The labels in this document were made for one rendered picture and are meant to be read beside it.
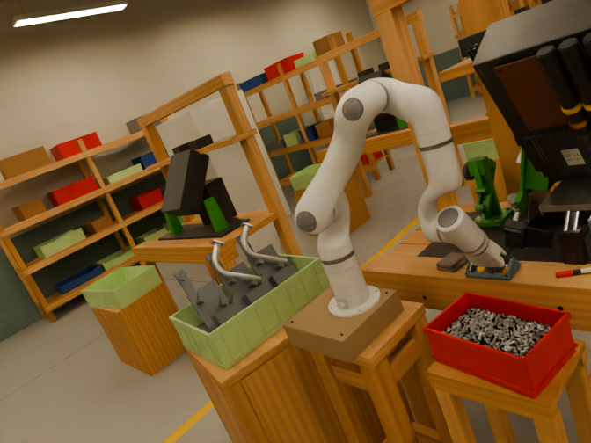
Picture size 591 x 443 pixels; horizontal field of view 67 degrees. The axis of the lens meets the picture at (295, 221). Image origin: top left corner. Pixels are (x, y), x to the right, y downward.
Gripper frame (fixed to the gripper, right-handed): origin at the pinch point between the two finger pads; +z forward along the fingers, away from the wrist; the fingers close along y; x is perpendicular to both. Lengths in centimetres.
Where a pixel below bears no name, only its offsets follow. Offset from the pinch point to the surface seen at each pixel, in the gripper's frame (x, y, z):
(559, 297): -5.7, 16.2, 7.2
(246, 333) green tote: -45, -84, -21
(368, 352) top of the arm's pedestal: -38.4, -26.8, -14.3
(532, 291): -5.0, 8.9, 6.2
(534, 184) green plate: 29.4, 5.8, -0.7
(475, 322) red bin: -20.7, 0.3, -5.8
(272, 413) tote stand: -69, -78, 2
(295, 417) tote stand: -68, -77, 13
